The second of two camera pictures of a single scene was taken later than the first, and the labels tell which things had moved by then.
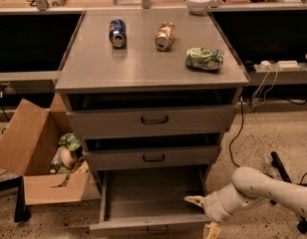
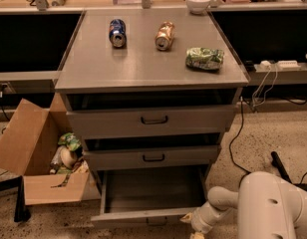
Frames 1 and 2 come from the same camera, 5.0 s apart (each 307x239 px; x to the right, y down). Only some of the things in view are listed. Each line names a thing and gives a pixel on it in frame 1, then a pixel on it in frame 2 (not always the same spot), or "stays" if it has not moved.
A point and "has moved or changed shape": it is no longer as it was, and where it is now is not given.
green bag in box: x=71 y=140 stays
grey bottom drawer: x=150 y=203 has moved or changed shape
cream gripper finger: x=214 y=230 -> x=197 y=235
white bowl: x=197 y=2 stays
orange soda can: x=164 y=36 stays
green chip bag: x=204 y=59 stays
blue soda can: x=118 y=33 stays
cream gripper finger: x=196 y=199 -> x=186 y=218
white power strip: x=284 y=65 stays
